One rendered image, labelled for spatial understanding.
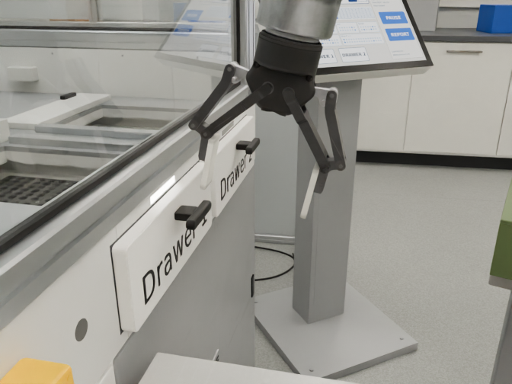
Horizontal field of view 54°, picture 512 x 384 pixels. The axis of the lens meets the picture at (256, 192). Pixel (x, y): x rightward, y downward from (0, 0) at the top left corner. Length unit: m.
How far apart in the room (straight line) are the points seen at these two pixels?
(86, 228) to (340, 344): 1.43
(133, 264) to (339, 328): 1.40
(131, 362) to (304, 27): 0.43
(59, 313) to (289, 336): 1.42
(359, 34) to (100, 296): 1.20
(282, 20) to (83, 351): 0.39
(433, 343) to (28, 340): 1.67
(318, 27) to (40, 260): 0.36
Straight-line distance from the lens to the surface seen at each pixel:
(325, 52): 1.46
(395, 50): 1.60
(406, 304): 2.15
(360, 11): 1.62
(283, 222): 2.47
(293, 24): 0.56
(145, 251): 0.59
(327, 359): 1.78
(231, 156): 0.91
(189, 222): 0.63
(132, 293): 0.57
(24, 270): 0.43
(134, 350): 0.65
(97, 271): 0.53
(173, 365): 0.64
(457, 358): 1.94
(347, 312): 1.99
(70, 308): 0.50
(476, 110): 3.69
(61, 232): 0.46
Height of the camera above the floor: 1.18
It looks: 22 degrees down
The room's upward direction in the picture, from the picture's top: straight up
